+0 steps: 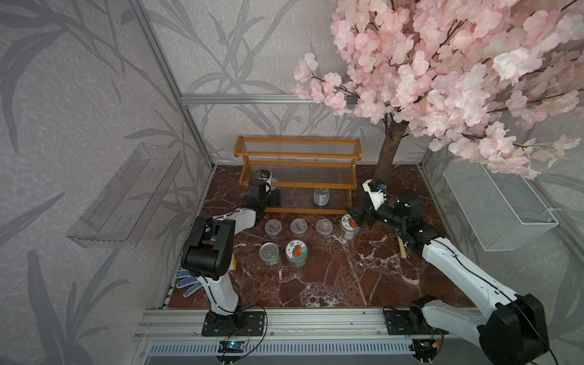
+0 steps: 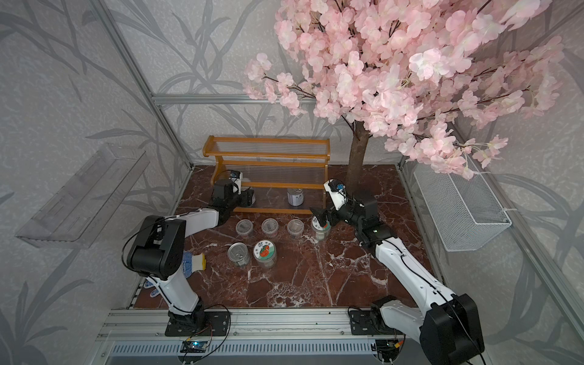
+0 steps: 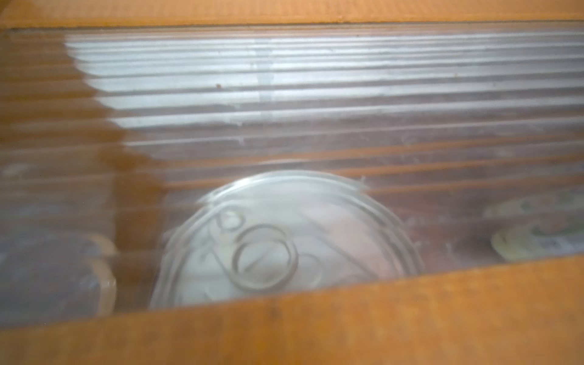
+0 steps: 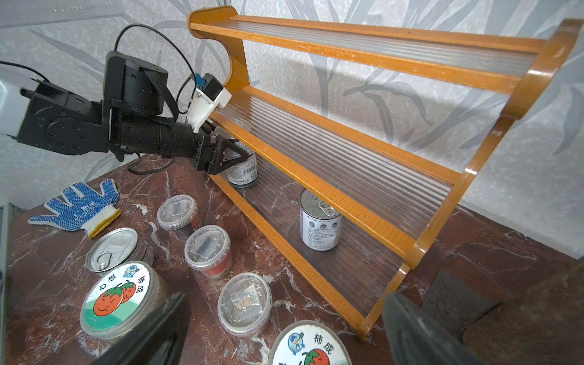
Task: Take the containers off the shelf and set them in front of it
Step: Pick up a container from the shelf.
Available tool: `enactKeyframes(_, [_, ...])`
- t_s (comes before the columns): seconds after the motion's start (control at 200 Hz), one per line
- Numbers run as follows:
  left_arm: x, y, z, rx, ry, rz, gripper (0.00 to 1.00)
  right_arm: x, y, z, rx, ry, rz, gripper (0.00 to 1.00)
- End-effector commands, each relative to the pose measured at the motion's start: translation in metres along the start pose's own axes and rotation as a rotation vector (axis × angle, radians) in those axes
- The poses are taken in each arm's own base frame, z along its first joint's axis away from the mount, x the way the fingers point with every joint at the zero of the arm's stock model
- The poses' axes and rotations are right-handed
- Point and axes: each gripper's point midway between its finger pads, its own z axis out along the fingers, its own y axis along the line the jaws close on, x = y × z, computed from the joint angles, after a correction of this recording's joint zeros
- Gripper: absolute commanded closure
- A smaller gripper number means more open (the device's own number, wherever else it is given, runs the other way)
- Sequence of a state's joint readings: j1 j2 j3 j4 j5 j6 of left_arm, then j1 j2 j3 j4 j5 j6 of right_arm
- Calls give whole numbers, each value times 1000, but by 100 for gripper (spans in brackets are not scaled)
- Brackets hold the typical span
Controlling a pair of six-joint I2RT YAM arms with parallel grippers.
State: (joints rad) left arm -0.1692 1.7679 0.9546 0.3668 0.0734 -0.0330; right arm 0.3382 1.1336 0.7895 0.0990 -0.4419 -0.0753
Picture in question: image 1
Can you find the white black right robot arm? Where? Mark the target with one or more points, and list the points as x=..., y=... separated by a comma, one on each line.
x=509, y=328

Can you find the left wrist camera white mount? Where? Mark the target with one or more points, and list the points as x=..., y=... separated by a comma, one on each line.
x=266, y=180

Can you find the small clear grey-label seed jar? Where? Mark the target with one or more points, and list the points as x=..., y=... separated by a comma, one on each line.
x=298, y=227

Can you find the right circuit board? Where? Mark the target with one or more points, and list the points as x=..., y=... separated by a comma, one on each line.
x=425, y=351

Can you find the white wire mesh basket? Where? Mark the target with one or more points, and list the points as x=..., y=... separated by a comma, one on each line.
x=503, y=210

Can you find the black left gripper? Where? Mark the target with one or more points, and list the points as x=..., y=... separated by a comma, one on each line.
x=275, y=198

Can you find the blue dotted work glove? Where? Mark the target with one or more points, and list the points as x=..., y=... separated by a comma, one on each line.
x=189, y=283

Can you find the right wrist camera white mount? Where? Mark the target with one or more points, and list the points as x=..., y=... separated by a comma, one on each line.
x=376, y=190

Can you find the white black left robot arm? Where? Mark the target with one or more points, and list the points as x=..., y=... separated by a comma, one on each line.
x=208, y=251

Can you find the small clear red-label seed jar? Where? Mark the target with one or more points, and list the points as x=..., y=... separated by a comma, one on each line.
x=324, y=227

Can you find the tall clear tomato-label jar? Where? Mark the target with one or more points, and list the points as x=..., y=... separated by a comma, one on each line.
x=296, y=253

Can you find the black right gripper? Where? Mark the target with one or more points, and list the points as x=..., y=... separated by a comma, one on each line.
x=360, y=218

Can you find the orange wooden three-tier shelf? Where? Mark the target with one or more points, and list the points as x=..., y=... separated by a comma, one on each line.
x=299, y=165

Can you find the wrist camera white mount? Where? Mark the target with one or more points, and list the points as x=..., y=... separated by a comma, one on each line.
x=376, y=190
x=266, y=180

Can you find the left green circuit board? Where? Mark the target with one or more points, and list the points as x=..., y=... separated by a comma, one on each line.
x=232, y=347

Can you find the aluminium front rail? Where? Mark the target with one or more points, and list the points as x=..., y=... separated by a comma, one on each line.
x=296, y=332

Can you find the purple label tin can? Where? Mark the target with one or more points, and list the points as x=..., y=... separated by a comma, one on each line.
x=321, y=196

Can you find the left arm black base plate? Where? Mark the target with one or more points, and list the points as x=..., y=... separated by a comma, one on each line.
x=250, y=322

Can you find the clear jar tomato lid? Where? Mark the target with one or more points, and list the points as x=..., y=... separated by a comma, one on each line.
x=349, y=226

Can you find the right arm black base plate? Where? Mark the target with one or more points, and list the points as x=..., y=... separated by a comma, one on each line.
x=408, y=322

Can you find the pink cherry blossom tree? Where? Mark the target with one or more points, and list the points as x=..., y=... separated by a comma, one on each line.
x=449, y=70

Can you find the clear acrylic wall shelf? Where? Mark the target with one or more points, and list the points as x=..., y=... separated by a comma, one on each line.
x=121, y=213

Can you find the silver green label tin can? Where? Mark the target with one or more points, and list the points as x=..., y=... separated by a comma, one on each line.
x=269, y=253

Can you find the green scraper wooden handle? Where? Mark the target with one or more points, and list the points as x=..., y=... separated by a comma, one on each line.
x=403, y=253

